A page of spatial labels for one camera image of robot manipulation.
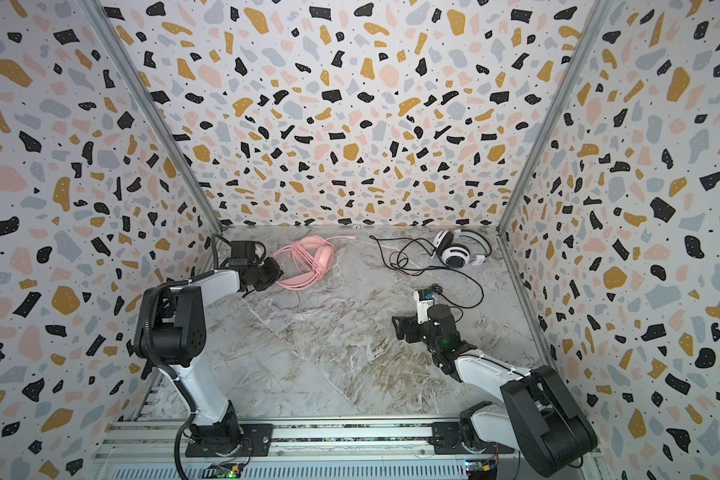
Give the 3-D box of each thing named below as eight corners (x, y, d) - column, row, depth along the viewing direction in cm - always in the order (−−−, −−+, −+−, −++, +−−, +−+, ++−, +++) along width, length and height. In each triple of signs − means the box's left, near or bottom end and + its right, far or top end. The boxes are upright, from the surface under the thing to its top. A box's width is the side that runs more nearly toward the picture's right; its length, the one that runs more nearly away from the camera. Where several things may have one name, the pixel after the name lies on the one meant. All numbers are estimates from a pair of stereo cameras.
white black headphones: (450, 280, 109) (455, 264, 102) (426, 252, 117) (430, 236, 110) (497, 257, 116) (505, 241, 109) (472, 232, 125) (478, 216, 118)
